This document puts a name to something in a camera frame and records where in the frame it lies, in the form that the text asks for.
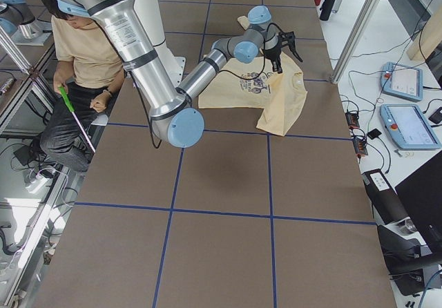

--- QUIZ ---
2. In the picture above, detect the person in beige shirt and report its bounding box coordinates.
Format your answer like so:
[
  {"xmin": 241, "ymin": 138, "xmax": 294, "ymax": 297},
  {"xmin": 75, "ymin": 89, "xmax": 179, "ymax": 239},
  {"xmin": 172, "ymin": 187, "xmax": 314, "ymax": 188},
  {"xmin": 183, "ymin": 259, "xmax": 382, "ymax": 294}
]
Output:
[{"xmin": 40, "ymin": 0, "xmax": 125, "ymax": 173}]

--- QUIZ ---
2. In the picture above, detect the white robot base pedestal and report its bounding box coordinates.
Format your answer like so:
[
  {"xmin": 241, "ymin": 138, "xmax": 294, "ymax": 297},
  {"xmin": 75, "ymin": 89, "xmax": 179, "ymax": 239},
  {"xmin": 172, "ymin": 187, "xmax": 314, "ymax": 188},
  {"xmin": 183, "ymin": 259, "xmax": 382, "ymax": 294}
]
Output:
[{"xmin": 134, "ymin": 0, "xmax": 186, "ymax": 87}]

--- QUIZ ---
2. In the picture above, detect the green pink stick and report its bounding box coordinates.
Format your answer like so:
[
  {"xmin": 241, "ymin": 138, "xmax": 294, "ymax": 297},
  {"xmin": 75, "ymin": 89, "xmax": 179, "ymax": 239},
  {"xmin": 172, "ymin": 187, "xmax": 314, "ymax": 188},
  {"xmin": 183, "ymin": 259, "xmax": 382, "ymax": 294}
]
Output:
[{"xmin": 59, "ymin": 85, "xmax": 96, "ymax": 153}]

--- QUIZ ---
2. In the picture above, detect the orange black connector box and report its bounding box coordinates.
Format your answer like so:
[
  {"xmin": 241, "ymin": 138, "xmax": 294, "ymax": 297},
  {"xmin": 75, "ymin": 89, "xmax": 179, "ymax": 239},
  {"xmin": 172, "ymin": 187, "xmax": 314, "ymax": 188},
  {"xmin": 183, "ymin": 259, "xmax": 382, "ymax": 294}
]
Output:
[{"xmin": 345, "ymin": 112, "xmax": 360, "ymax": 129}]

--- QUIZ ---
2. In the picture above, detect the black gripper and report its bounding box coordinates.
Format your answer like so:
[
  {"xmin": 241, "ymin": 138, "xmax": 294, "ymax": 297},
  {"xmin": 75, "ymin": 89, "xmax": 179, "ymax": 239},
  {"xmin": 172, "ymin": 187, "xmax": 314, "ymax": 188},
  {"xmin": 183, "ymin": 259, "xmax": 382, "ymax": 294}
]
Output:
[{"xmin": 265, "ymin": 31, "xmax": 303, "ymax": 74}]

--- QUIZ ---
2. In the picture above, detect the cream long-sleeve graphic shirt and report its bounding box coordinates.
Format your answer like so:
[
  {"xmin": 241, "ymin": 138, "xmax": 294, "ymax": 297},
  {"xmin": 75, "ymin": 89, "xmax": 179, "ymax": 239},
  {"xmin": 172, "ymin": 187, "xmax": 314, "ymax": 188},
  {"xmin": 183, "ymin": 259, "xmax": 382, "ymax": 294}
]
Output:
[{"xmin": 198, "ymin": 15, "xmax": 309, "ymax": 137}]

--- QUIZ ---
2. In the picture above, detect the black monitor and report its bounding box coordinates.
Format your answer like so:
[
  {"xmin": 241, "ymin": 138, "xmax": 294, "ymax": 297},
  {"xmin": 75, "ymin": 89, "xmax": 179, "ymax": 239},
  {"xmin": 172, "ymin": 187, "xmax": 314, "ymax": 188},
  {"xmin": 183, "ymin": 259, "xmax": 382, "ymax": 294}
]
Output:
[{"xmin": 395, "ymin": 153, "xmax": 442, "ymax": 252}]

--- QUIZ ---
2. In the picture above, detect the aluminium frame post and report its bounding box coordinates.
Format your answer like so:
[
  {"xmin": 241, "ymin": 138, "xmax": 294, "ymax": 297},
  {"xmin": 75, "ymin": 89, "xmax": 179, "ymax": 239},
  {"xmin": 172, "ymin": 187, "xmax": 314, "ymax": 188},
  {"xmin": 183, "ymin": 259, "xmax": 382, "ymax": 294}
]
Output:
[{"xmin": 330, "ymin": 0, "xmax": 380, "ymax": 84}]

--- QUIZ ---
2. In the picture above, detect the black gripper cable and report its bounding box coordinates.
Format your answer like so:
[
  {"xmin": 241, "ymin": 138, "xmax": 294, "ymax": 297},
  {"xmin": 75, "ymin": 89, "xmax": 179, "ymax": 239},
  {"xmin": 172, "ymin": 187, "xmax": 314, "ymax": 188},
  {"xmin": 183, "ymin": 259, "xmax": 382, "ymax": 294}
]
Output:
[{"xmin": 126, "ymin": 69, "xmax": 163, "ymax": 149}]

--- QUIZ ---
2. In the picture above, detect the brown paper roll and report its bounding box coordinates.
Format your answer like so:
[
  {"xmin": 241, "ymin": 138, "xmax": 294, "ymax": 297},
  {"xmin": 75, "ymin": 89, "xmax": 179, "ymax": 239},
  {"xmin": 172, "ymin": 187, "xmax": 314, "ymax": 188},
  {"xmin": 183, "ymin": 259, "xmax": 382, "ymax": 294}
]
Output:
[{"xmin": 362, "ymin": 169, "xmax": 410, "ymax": 224}]

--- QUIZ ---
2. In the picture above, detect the black water bottle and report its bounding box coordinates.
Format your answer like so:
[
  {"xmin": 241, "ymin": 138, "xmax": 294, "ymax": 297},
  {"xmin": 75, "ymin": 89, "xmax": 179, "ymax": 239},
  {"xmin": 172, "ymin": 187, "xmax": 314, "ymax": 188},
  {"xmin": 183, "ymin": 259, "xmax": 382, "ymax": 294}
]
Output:
[{"xmin": 319, "ymin": 0, "xmax": 335, "ymax": 21}]

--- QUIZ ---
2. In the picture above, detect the near blue teach pendant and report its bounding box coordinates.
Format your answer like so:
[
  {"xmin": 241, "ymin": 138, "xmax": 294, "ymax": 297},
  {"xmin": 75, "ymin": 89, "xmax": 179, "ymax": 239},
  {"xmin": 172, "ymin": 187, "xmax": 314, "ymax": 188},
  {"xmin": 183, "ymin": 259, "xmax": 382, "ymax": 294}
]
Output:
[{"xmin": 380, "ymin": 104, "xmax": 441, "ymax": 151}]

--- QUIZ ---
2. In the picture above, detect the far blue teach pendant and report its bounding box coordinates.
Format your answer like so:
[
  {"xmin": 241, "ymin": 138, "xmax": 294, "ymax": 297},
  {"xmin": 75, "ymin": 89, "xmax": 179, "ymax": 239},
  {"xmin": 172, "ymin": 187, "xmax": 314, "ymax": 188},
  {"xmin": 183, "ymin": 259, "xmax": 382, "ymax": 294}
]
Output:
[{"xmin": 381, "ymin": 61, "xmax": 423, "ymax": 102}]

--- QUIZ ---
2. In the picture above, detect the blue teach pendant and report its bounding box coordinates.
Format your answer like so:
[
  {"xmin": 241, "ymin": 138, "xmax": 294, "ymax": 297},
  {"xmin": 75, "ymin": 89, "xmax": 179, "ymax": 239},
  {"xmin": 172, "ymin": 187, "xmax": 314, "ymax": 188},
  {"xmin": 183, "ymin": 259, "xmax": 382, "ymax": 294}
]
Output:
[
  {"xmin": 381, "ymin": 61, "xmax": 423, "ymax": 102},
  {"xmin": 380, "ymin": 104, "xmax": 441, "ymax": 151}
]

